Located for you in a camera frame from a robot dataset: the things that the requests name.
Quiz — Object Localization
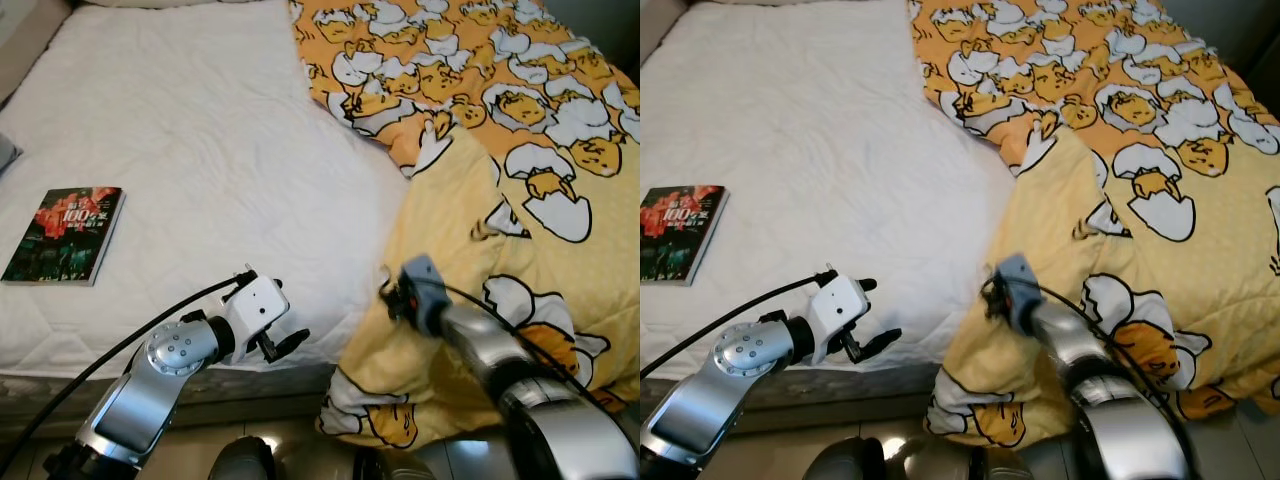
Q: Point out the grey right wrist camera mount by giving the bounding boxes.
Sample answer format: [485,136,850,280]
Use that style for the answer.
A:
[398,255,446,331]
[993,253,1041,326]

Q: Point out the white quilted mattress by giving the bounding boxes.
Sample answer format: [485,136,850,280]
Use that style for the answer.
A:
[0,0,421,441]
[640,0,1031,406]

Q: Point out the dark cabinet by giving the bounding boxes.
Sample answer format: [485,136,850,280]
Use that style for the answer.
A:
[1165,0,1280,71]
[548,0,641,61]

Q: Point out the orange egg cartoon duvet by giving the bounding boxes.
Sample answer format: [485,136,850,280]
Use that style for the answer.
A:
[908,0,1280,448]
[288,0,641,451]

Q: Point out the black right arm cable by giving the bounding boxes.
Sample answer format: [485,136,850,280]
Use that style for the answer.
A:
[440,285,601,401]
[1035,285,1201,401]

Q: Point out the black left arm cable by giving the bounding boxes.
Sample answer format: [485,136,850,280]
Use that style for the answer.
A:
[640,272,826,381]
[0,272,246,471]

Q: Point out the grey left robot leg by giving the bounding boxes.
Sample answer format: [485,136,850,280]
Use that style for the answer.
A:
[805,437,886,480]
[205,435,276,480]

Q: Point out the dark cover paperback book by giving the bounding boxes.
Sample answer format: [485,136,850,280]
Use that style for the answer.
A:
[0,186,126,288]
[640,185,729,286]

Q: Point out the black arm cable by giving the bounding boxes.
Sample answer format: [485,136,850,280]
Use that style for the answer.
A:
[0,272,246,471]
[440,285,601,401]
[1035,285,1201,401]
[640,272,826,381]

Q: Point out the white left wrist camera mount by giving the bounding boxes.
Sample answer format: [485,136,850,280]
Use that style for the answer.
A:
[225,275,291,341]
[805,275,871,341]

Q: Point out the scroll patterned pale pillow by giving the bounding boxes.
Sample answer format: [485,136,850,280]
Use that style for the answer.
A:
[0,0,71,101]
[640,0,691,66]

